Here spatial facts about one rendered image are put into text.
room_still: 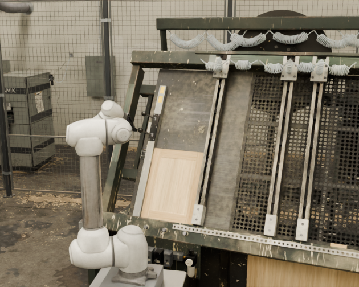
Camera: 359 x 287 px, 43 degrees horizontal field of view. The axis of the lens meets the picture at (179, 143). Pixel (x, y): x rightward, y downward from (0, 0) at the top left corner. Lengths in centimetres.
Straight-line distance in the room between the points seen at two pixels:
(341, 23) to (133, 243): 217
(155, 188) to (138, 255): 82
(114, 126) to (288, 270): 153
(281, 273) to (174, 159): 102
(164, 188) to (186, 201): 18
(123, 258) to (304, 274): 126
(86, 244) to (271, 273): 133
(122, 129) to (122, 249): 61
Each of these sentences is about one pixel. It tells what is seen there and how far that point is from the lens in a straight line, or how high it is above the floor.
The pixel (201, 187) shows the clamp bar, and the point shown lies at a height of 112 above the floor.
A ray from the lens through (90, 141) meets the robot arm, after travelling 226.
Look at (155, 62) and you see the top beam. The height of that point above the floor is 187.
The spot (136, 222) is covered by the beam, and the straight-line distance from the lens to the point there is 309.
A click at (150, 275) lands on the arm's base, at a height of 87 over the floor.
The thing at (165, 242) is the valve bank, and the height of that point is 78.
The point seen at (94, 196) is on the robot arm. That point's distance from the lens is 233.
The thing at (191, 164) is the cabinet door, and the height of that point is 123.
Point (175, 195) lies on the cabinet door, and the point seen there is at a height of 104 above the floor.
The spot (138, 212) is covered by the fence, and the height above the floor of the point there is 93.
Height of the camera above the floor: 212
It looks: 14 degrees down
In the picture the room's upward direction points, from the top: straight up
